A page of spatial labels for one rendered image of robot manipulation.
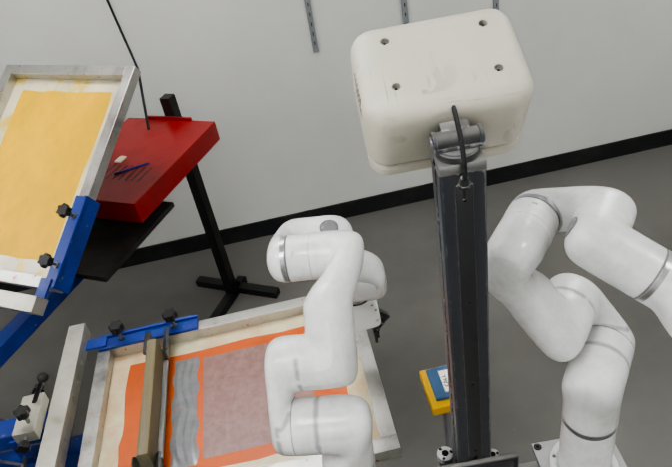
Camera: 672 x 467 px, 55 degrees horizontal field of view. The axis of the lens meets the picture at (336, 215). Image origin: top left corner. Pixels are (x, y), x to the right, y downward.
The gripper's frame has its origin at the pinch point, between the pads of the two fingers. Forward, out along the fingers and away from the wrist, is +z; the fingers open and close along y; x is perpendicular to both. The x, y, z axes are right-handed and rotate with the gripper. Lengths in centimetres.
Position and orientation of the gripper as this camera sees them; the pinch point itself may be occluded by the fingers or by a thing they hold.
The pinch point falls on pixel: (363, 337)
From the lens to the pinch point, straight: 172.7
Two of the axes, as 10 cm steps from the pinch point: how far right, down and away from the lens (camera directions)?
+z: 1.5, 8.0, 5.8
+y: 9.7, -2.2, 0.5
